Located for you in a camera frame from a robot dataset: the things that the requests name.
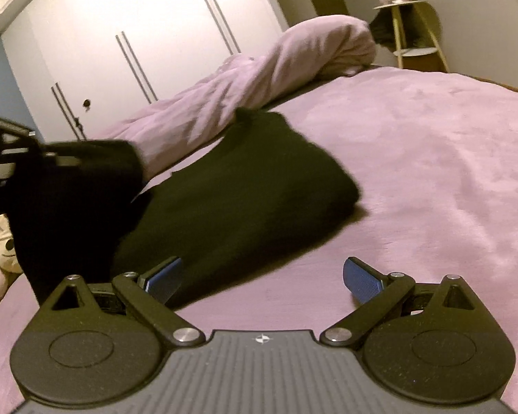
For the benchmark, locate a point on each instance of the rolled lilac duvet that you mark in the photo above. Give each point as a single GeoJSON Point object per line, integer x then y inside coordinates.
{"type": "Point", "coordinates": [325, 47]}

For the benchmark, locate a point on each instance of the cream cat face pillow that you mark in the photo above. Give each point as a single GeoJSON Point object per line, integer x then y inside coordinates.
{"type": "Point", "coordinates": [8, 255]}

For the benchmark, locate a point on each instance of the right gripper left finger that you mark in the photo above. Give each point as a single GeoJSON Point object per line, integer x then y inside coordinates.
{"type": "Point", "coordinates": [162, 281]}

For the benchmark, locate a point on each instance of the yellow corner shelf stand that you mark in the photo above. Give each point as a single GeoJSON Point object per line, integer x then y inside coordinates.
{"type": "Point", "coordinates": [404, 31]}

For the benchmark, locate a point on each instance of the white wardrobe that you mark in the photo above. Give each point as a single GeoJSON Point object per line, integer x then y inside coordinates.
{"type": "Point", "coordinates": [82, 65]}

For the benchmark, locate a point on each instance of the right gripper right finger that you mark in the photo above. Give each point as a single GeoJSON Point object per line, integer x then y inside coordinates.
{"type": "Point", "coordinates": [363, 281]}

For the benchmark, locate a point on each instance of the lilac plush bed cover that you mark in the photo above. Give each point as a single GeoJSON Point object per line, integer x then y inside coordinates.
{"type": "Point", "coordinates": [436, 158]}

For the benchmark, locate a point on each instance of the black knit sweater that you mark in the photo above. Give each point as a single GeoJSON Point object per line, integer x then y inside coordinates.
{"type": "Point", "coordinates": [263, 194]}

